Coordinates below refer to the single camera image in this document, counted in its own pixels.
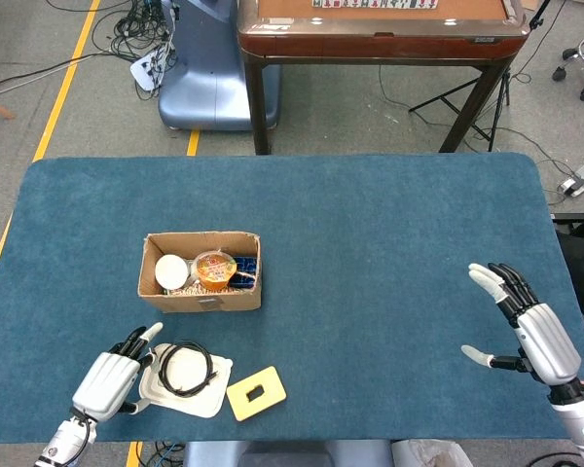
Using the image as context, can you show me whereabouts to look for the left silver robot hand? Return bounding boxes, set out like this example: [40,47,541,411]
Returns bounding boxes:
[71,321,164,423]

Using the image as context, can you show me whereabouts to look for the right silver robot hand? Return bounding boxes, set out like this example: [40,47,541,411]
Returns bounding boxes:
[460,262,583,389]

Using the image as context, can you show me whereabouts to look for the black USB cable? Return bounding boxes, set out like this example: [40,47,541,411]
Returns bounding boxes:
[158,341,220,398]

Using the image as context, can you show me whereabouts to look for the white plastic tray lid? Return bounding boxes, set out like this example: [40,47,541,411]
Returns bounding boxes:
[138,342,235,419]

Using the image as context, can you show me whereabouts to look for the brown cardboard box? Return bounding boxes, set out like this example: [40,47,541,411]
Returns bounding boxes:
[136,231,263,314]

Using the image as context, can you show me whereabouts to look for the yellow foam block with hole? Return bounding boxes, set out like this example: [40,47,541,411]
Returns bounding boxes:
[226,365,288,422]

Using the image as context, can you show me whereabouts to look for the white patterned snack packet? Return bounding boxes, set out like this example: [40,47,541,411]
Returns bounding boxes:
[164,284,235,297]

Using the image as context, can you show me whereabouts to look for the white paper cup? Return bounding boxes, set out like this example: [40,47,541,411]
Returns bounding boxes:
[154,254,190,292]

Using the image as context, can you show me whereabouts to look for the orange jelly cup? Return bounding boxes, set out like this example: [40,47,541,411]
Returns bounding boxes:
[190,250,238,293]

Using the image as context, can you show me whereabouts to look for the white plastic bag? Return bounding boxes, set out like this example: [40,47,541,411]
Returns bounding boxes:
[392,439,474,467]

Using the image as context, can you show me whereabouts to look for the blue snack packet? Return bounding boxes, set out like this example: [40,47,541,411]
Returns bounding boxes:
[232,255,260,289]

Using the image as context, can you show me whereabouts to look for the blue-grey robot torso base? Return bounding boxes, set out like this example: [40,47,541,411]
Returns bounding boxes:
[182,440,395,467]

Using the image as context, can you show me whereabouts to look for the blue table cloth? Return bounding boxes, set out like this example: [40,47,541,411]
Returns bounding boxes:
[0,153,584,444]

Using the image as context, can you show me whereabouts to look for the black tripod stand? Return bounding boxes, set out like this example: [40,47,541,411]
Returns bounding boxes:
[408,0,554,153]

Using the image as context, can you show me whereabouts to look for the chrome wheeled stool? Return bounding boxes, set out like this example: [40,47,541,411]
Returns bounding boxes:
[552,34,584,102]

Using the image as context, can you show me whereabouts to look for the brown mahjong table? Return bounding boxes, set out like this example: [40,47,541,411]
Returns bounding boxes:
[237,0,528,156]

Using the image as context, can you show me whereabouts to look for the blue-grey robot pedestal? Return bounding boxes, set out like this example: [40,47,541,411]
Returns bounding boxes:
[158,0,282,132]

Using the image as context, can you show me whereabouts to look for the long black floor cable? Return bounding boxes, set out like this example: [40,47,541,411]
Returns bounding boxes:
[0,48,132,94]

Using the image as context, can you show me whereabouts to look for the tangled black cables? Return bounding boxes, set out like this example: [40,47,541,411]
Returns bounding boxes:
[91,0,181,101]

